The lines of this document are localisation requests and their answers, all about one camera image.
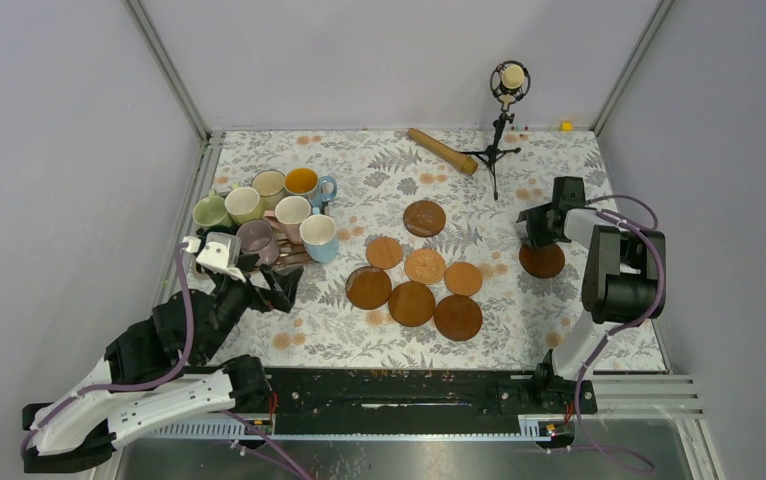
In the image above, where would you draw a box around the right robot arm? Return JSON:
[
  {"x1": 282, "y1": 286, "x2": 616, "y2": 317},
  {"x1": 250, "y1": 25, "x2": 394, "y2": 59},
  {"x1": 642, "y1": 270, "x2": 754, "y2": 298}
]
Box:
[{"x1": 515, "y1": 176, "x2": 667, "y2": 416}]

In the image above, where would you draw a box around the metal serving tray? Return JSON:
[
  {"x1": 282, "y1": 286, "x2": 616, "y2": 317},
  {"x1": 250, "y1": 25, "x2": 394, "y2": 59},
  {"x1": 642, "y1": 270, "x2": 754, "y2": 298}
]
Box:
[{"x1": 192, "y1": 192, "x2": 334, "y2": 281}]

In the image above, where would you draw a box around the light blue mug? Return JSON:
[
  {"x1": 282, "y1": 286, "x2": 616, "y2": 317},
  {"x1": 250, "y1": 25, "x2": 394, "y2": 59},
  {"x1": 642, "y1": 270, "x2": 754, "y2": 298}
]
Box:
[{"x1": 299, "y1": 214, "x2": 339, "y2": 263}]

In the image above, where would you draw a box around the light green mug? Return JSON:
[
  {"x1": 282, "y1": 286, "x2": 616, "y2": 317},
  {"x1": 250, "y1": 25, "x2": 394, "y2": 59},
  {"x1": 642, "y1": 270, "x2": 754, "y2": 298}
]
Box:
[{"x1": 192, "y1": 190, "x2": 233, "y2": 229}]

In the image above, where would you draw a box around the dark green mug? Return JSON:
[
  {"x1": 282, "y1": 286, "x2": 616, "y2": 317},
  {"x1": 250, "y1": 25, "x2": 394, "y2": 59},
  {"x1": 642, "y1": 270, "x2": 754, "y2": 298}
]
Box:
[{"x1": 196, "y1": 225, "x2": 236, "y2": 238}]

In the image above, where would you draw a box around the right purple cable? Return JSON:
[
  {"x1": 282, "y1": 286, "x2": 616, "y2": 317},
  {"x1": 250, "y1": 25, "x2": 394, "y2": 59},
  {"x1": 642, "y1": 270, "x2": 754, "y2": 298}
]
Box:
[{"x1": 548, "y1": 194, "x2": 668, "y2": 476}]

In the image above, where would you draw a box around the dark scuffed brown coaster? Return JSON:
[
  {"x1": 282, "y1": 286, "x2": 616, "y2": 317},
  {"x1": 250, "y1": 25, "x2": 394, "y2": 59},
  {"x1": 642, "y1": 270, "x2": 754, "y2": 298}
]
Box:
[{"x1": 403, "y1": 200, "x2": 447, "y2": 238}]

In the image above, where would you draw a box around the light cork coaster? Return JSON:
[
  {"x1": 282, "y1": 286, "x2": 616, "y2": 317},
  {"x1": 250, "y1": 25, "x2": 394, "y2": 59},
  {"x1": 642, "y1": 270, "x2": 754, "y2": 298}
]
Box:
[
  {"x1": 444, "y1": 262, "x2": 483, "y2": 296},
  {"x1": 366, "y1": 236, "x2": 403, "y2": 270}
]

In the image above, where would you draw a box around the glossy brown coaster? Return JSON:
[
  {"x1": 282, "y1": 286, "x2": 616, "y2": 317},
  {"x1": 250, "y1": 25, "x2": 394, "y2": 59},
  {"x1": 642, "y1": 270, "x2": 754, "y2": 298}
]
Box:
[{"x1": 345, "y1": 266, "x2": 392, "y2": 310}]

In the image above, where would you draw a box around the floral patterned table mat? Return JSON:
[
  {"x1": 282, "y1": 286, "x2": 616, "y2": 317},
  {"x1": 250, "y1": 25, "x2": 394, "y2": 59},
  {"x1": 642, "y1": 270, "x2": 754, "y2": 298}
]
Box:
[{"x1": 212, "y1": 131, "x2": 612, "y2": 370}]

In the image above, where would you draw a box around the beige mug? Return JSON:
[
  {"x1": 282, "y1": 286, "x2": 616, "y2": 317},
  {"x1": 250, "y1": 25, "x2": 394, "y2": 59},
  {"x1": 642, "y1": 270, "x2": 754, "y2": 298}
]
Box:
[{"x1": 251, "y1": 170, "x2": 286, "y2": 210}]

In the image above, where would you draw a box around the wooden rolling pin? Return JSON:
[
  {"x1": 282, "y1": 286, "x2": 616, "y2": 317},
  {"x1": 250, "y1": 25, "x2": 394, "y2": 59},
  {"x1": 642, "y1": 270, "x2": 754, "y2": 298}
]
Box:
[{"x1": 407, "y1": 128, "x2": 478, "y2": 176}]

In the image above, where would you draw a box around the mauve purple mug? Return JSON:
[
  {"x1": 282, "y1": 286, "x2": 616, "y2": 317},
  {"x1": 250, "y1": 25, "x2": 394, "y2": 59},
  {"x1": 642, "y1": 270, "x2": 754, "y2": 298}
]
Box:
[{"x1": 236, "y1": 219, "x2": 280, "y2": 265}]

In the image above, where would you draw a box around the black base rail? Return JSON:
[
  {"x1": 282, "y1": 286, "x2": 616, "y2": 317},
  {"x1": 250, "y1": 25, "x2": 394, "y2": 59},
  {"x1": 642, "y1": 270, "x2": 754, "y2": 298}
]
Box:
[{"x1": 223, "y1": 353, "x2": 600, "y2": 439}]

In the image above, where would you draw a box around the purple cable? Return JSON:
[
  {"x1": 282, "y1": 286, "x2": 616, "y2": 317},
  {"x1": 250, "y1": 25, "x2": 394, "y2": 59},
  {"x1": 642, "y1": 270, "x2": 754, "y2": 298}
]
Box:
[
  {"x1": 19, "y1": 239, "x2": 192, "y2": 462},
  {"x1": 548, "y1": 194, "x2": 668, "y2": 476}
]

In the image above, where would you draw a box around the blue mug orange inside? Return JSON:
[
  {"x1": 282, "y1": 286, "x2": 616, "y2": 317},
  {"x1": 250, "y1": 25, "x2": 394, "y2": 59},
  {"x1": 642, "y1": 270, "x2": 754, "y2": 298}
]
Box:
[{"x1": 284, "y1": 168, "x2": 338, "y2": 210}]

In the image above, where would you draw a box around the woven rattan coaster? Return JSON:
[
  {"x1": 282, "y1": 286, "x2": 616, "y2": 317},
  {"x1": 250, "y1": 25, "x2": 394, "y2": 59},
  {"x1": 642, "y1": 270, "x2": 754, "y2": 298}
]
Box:
[{"x1": 404, "y1": 248, "x2": 446, "y2": 285}]

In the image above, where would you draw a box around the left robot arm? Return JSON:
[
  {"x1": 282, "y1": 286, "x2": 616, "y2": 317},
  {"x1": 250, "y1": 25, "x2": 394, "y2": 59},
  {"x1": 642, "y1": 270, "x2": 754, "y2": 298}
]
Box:
[{"x1": 21, "y1": 267, "x2": 303, "y2": 474}]

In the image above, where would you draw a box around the yellow-green mug white inside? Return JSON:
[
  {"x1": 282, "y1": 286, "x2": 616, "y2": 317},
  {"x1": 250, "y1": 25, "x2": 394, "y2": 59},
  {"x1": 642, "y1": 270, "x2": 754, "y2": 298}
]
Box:
[{"x1": 224, "y1": 187, "x2": 265, "y2": 226}]

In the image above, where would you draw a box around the pink mug white inside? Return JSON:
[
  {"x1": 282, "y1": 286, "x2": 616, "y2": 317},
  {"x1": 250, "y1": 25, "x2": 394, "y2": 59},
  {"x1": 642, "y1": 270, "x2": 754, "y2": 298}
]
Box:
[{"x1": 263, "y1": 196, "x2": 313, "y2": 244}]

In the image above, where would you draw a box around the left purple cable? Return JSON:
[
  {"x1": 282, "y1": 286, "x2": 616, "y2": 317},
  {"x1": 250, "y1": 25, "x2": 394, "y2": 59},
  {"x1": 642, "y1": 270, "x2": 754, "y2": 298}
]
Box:
[{"x1": 19, "y1": 239, "x2": 192, "y2": 462}]

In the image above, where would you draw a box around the microphone on black tripod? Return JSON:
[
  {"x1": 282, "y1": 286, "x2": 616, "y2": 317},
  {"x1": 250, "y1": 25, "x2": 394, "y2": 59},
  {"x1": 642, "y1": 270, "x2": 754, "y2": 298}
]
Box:
[{"x1": 463, "y1": 60, "x2": 532, "y2": 201}]

